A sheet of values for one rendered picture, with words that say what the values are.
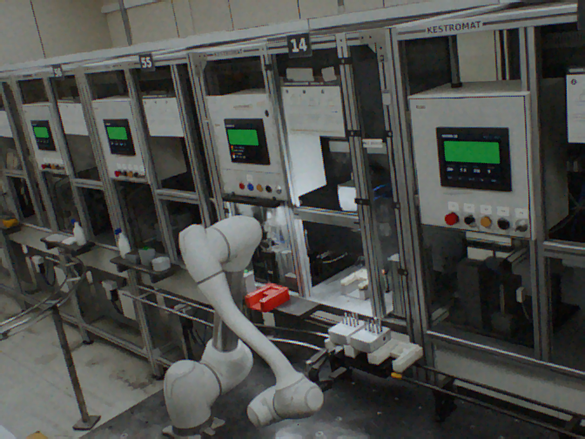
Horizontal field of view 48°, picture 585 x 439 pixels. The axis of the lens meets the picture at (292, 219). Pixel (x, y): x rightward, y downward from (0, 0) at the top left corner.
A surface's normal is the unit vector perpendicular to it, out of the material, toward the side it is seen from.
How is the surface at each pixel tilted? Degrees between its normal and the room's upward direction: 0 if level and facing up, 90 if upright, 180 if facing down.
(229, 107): 90
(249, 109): 90
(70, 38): 90
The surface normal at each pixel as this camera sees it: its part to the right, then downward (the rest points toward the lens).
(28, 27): 0.70, 0.11
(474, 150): -0.69, 0.32
